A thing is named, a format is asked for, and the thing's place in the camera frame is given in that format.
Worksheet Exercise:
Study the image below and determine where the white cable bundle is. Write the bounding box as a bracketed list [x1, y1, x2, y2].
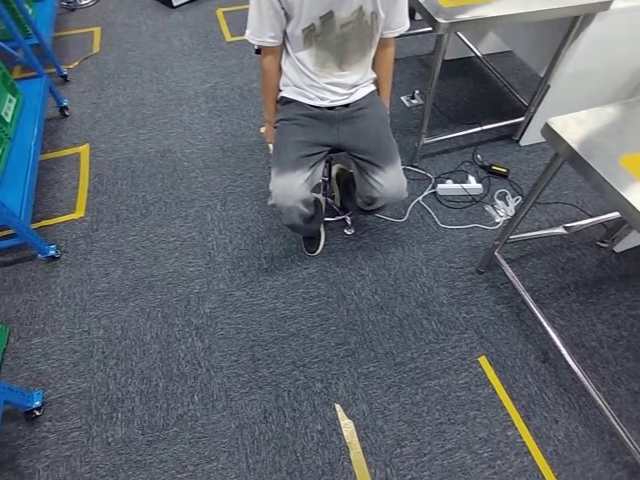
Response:
[482, 188, 524, 225]

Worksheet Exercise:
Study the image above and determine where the white power strip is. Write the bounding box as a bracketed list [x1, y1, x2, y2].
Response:
[435, 174, 485, 198]

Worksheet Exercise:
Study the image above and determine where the black power adapter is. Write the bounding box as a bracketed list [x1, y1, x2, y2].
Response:
[475, 154, 511, 180]

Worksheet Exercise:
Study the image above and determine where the yellow tape strip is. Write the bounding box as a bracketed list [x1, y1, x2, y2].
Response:
[476, 355, 558, 480]

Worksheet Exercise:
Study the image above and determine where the steel table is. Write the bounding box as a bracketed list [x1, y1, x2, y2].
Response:
[408, 0, 615, 165]

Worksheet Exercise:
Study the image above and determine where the steel workbench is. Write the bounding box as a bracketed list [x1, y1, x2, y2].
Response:
[476, 97, 640, 466]

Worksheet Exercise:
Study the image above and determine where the small rolling stool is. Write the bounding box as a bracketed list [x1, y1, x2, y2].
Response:
[318, 155, 358, 238]

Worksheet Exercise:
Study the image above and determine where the white panel desk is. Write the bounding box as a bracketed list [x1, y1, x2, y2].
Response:
[517, 0, 640, 148]

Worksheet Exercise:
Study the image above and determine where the white power cable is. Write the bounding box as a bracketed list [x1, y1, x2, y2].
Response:
[374, 165, 507, 232]

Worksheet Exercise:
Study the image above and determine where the black floor cable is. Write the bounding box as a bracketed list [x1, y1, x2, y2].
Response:
[432, 145, 623, 234]

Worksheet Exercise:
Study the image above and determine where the yellow tape strip torn end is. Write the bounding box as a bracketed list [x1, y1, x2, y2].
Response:
[334, 403, 373, 480]

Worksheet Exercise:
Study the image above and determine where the person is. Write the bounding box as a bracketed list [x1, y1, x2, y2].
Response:
[245, 0, 411, 258]

